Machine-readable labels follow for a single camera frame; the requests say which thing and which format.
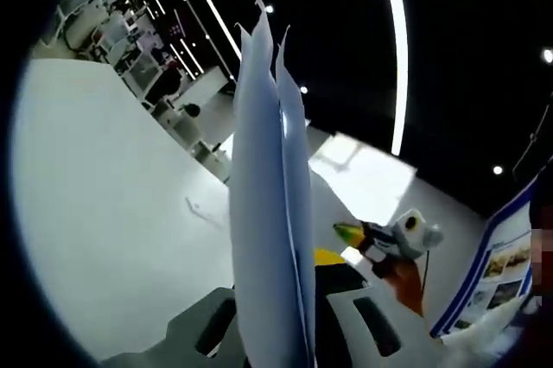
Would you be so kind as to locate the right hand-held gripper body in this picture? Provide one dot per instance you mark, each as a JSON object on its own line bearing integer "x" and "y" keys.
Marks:
{"x": 410, "y": 234}

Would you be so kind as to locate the long ceiling light strip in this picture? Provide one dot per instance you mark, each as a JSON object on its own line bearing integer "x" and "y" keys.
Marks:
{"x": 211, "y": 5}
{"x": 399, "y": 52}

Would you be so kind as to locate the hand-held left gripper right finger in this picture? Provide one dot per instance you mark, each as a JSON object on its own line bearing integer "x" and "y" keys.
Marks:
{"x": 380, "y": 325}

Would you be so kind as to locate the blue white wall poster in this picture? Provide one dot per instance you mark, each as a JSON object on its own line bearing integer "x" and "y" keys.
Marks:
{"x": 497, "y": 268}

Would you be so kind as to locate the white office chair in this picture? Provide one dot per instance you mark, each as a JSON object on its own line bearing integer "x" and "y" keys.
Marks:
{"x": 181, "y": 126}
{"x": 144, "y": 76}

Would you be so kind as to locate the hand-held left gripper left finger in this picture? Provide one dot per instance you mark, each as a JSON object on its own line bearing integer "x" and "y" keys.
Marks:
{"x": 203, "y": 333}

